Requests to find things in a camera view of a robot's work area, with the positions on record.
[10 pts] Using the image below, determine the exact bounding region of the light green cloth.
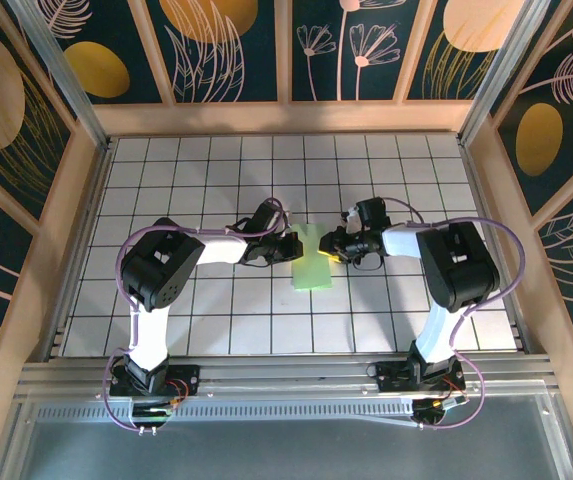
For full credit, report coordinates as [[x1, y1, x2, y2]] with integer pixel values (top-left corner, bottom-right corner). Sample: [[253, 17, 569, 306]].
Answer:
[[288, 223, 335, 293]]

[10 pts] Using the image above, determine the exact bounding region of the grey metal sheet panel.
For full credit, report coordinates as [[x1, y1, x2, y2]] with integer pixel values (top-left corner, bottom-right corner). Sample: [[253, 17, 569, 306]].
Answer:
[[13, 392, 567, 480]]

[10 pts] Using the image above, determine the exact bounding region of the thin black right gripper cable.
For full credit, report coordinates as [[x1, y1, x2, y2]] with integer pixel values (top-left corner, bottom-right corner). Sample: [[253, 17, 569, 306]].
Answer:
[[347, 253, 385, 274]]

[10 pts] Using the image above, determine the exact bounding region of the long aluminium mounting rail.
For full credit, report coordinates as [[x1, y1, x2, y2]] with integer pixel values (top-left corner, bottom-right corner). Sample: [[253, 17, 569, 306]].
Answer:
[[15, 353, 560, 401]]

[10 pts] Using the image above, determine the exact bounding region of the wooden enclosure ledge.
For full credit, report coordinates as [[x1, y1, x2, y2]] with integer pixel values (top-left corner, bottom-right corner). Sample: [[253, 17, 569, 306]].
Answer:
[[88, 101, 480, 137]]

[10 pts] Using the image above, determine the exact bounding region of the aluminium side rail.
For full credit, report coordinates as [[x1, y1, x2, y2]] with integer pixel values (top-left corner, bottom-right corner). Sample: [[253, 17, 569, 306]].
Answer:
[[458, 140, 535, 357], [40, 139, 117, 361]]

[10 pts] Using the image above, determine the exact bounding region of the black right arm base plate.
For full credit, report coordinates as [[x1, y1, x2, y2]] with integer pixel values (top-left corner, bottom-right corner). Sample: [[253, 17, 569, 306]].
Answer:
[[374, 360, 467, 394]]

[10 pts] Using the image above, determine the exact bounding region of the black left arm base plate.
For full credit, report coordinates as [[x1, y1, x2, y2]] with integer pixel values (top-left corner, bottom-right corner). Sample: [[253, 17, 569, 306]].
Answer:
[[109, 363, 202, 399]]

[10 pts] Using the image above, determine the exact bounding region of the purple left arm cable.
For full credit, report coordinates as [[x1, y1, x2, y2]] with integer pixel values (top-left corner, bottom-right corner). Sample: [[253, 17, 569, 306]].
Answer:
[[101, 197, 295, 434]]

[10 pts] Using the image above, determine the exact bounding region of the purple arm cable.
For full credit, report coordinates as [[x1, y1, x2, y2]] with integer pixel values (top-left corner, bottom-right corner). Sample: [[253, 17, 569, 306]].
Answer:
[[380, 197, 527, 432], [101, 197, 295, 434]]

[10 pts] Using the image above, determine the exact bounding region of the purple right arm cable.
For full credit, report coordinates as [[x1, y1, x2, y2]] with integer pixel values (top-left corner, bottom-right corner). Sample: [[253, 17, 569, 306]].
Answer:
[[380, 197, 527, 432]]

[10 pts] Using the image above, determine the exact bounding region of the slotted grey cable duct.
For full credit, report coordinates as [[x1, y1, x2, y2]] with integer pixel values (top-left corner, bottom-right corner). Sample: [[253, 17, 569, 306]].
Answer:
[[35, 402, 417, 422]]

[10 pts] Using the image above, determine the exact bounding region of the small circuit board with wires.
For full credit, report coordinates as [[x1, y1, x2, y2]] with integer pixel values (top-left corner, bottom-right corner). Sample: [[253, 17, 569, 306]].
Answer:
[[412, 394, 467, 427], [130, 394, 183, 427]]

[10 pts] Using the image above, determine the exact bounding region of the aluminium corner post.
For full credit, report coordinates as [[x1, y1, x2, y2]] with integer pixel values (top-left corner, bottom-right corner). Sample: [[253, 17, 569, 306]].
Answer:
[[458, 0, 562, 146], [8, 0, 113, 149]]

